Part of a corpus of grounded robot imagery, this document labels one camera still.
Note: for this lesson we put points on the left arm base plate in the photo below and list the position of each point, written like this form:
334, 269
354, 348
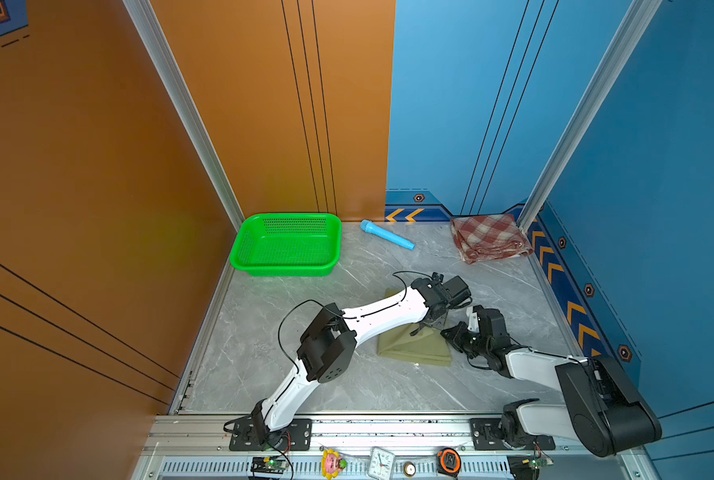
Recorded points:
244, 436

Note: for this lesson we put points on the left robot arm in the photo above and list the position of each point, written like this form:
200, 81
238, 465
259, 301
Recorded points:
328, 344

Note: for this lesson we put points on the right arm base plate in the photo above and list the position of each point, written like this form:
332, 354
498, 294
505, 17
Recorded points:
490, 434

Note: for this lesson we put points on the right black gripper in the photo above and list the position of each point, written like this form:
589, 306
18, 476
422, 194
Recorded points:
458, 332

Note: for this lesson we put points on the blue toy microphone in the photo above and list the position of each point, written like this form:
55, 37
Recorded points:
371, 228

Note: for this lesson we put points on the green circuit board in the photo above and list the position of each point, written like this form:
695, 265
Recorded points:
274, 468

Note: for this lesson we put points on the small white clock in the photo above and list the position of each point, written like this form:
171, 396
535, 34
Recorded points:
381, 464

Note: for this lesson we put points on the orange black tape measure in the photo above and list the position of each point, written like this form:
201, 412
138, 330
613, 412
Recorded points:
448, 462

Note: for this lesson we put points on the right circuit board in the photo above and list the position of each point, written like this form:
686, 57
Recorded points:
528, 467

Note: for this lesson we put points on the olive green skirt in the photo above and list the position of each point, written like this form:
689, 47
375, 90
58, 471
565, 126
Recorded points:
425, 347

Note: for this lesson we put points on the yellow pink flower toy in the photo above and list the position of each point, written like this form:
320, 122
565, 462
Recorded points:
333, 464

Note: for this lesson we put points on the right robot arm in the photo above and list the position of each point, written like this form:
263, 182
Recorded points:
602, 408

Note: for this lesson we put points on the red plaid skirt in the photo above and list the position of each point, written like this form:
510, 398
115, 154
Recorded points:
489, 238

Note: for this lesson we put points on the aluminium front rail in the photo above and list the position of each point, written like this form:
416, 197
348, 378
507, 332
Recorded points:
196, 447

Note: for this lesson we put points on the green plastic basket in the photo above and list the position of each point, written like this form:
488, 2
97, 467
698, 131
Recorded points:
288, 245

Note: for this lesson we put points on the small round brass object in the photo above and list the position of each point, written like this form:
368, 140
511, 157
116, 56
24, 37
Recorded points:
409, 469

